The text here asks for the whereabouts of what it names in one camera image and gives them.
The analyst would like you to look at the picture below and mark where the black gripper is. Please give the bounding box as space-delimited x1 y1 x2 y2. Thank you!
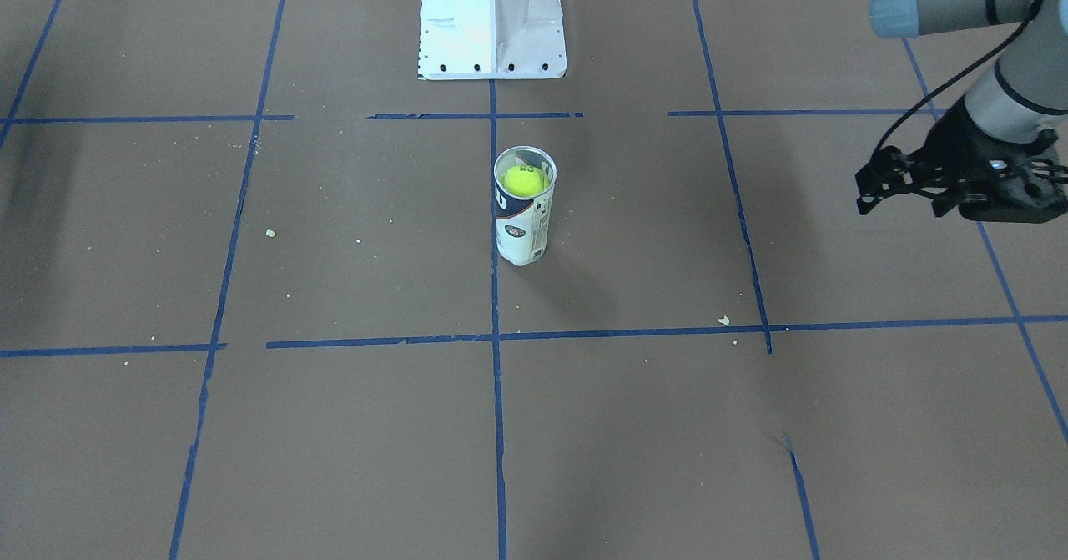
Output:
854 97 1045 215

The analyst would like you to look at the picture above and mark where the yellow tennis ball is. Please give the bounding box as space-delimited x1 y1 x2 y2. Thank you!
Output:
502 164 551 199

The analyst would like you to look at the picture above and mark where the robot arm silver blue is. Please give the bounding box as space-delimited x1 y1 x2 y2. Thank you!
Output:
854 0 1067 223

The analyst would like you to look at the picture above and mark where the tennis ball can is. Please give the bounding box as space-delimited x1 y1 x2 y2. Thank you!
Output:
492 146 557 266

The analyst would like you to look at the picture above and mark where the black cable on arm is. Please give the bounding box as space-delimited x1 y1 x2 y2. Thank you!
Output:
868 0 1052 169

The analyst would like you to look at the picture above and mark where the white pedestal column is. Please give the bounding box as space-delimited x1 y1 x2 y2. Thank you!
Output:
417 0 568 81

